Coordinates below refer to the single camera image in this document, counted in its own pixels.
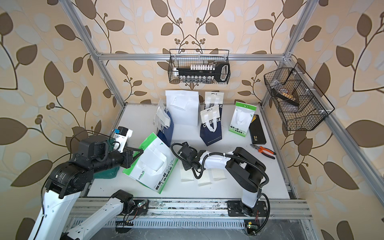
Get back wire basket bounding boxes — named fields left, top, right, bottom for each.
left=168, top=48, right=231, bottom=85

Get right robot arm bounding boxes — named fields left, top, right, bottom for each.
left=171, top=142, right=270, bottom=208

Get green white bag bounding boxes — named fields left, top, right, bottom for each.
left=229, top=102, right=257, bottom=137
left=123, top=133, right=178, bottom=194

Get green tool case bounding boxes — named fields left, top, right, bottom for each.
left=94, top=167, right=120, bottom=180

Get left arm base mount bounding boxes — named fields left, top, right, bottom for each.
left=109, top=190, right=149, bottom=234

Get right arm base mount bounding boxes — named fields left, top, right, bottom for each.
left=227, top=199, right=271, bottom=236

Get wire basket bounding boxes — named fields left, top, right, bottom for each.
left=168, top=48, right=231, bottom=85
left=264, top=63, right=335, bottom=131

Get navy bag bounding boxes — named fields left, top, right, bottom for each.
left=205, top=92, right=224, bottom=116
left=200, top=105, right=222, bottom=146

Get right wire basket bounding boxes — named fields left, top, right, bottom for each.
left=264, top=63, right=335, bottom=131

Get black socket set holder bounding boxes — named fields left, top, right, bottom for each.
left=169, top=62, right=231, bottom=84

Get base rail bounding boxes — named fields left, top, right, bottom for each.
left=53, top=197, right=319, bottom=240

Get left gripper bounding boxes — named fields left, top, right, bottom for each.
left=90, top=144, right=144, bottom=174

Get large white paper bag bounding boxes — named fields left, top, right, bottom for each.
left=166, top=90, right=200, bottom=127

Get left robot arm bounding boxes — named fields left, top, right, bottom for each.
left=29, top=135, right=144, bottom=240

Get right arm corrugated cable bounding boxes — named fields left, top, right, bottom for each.
left=170, top=142, right=271, bottom=235

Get black box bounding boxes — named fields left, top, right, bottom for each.
left=249, top=115, right=267, bottom=145

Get blue white Cheerful bag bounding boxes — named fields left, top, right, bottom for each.
left=154, top=103, right=174, bottom=148

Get navy bag rear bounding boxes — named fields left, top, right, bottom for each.
left=205, top=92, right=224, bottom=116

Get dark tool in basket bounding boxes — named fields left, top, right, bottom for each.
left=272, top=88, right=300, bottom=107

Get orange handled pliers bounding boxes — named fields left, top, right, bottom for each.
left=250, top=144, right=276, bottom=160

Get aluminium frame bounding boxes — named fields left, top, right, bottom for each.
left=60, top=1, right=384, bottom=203

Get navy bag front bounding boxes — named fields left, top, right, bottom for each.
left=200, top=105, right=222, bottom=146

